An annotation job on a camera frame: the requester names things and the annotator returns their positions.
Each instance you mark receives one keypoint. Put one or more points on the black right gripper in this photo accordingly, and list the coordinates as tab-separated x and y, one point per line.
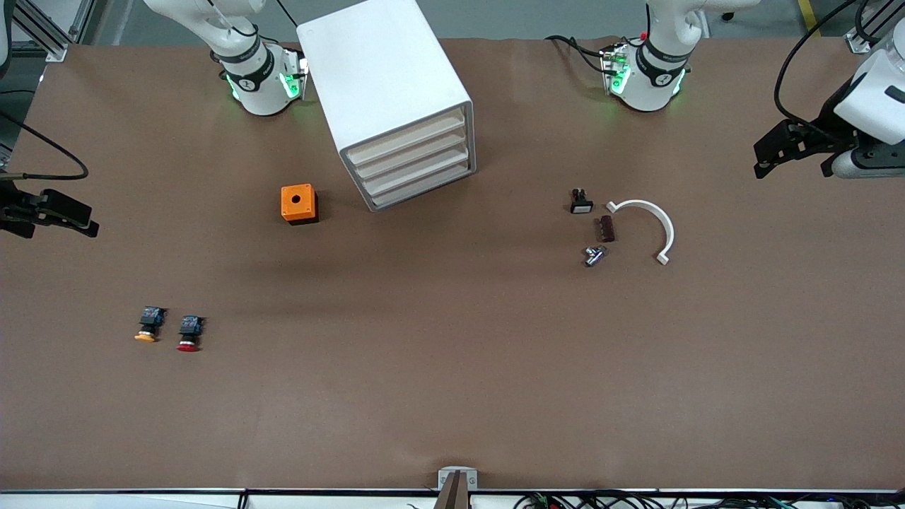
15	210

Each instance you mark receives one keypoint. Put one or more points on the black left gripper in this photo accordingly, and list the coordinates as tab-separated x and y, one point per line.
833	122

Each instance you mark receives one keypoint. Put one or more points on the red mushroom push button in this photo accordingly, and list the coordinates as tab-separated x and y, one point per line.
189	329

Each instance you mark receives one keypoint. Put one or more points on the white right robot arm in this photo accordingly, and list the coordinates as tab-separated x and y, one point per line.
247	78

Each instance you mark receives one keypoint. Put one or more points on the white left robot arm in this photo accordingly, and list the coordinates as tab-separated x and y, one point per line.
654	78

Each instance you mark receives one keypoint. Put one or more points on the orange mushroom push button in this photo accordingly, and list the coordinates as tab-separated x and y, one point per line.
150	319

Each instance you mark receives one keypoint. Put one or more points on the brown terminal block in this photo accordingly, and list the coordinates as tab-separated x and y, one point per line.
606	229

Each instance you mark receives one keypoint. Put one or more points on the small silver metal connector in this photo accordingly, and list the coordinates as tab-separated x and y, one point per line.
594	256

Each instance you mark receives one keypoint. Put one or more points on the orange box with hole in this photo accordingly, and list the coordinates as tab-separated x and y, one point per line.
288	205

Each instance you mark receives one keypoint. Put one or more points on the white curved plastic bracket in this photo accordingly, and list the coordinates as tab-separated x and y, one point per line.
661	219

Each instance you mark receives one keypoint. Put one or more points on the aluminium frame profile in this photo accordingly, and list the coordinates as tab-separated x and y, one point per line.
859	41
51	35

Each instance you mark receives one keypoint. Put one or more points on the black switch with white face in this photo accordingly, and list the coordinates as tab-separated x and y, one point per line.
581	206

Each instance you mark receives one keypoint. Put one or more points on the white table edge rail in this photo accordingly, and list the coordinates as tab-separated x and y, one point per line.
141	500

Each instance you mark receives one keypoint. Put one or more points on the grey metal mounting bracket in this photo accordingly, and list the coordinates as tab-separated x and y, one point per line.
458	479

